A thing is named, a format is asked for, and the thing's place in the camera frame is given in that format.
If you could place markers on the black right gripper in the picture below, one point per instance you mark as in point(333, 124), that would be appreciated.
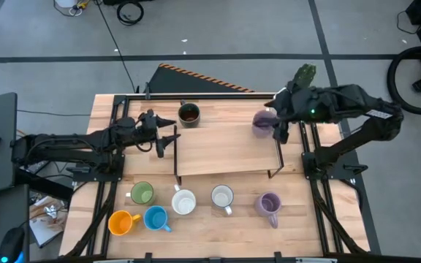
point(305, 106)

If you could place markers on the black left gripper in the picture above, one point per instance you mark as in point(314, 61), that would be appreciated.
point(146, 129)

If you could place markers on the lavender ribbed mug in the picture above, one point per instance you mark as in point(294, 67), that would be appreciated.
point(259, 131)

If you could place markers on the dark green glazed mug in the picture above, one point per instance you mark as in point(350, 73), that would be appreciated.
point(189, 115)

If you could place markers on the light green mug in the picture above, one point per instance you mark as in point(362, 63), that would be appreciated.
point(143, 193)

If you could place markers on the teal mug white interior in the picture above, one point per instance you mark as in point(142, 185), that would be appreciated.
point(183, 202)

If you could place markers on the white blue leaf-pattern mug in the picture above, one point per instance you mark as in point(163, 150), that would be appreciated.
point(222, 197)

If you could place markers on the light blue faceted mug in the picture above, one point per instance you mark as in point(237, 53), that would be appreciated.
point(155, 218)

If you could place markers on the yellow mug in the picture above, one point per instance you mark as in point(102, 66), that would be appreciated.
point(121, 223)

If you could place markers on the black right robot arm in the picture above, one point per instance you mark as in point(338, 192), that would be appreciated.
point(360, 98)

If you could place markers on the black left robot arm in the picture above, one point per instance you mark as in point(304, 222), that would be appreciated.
point(68, 149)

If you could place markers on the white hexagonal plant pot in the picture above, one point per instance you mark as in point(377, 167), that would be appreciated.
point(279, 95)

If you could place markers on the green cactus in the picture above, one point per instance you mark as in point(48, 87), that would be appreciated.
point(305, 75)

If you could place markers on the black ramp orange-striped edge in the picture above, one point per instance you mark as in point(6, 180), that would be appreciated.
point(181, 82)

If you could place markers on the wooden shelf riser black legs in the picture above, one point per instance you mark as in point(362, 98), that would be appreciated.
point(225, 153)

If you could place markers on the orange black shop vacuum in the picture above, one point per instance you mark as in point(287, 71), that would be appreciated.
point(392, 82)

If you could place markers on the black power brick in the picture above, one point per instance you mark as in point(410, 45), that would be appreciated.
point(37, 167)

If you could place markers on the crumpled silver foil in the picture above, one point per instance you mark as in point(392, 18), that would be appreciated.
point(52, 212)

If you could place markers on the white paper sheet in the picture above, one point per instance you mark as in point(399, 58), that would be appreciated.
point(46, 233)

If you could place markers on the white container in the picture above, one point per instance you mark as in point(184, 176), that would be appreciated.
point(65, 3)

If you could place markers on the black computer mouse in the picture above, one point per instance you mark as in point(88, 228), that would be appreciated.
point(11, 243)

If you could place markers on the black aluminium rig frame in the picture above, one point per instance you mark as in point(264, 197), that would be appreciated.
point(196, 97)

